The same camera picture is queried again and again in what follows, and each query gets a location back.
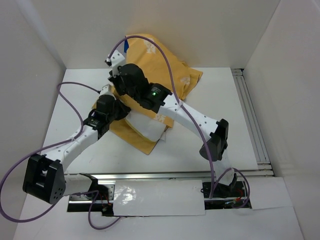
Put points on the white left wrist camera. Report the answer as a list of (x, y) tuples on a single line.
[(105, 90)]

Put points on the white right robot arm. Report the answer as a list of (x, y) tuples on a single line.
[(213, 133)]

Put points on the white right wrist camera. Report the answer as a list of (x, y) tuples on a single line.
[(115, 61)]

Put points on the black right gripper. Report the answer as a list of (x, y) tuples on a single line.
[(112, 78)]

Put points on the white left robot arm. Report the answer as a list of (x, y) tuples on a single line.
[(45, 176)]

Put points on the white pillow yellow trim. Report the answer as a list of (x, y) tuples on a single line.
[(148, 128)]

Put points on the aluminium side rail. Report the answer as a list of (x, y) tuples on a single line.
[(258, 143)]

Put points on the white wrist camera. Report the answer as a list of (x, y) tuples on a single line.
[(105, 90), (115, 61)]

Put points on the white cover plate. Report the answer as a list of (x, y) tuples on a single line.
[(132, 198)]

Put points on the orange and blue pillowcase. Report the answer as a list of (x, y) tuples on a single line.
[(161, 66)]

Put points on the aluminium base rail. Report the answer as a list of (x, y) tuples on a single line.
[(222, 197)]

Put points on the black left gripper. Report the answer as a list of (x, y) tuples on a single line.
[(124, 109)]

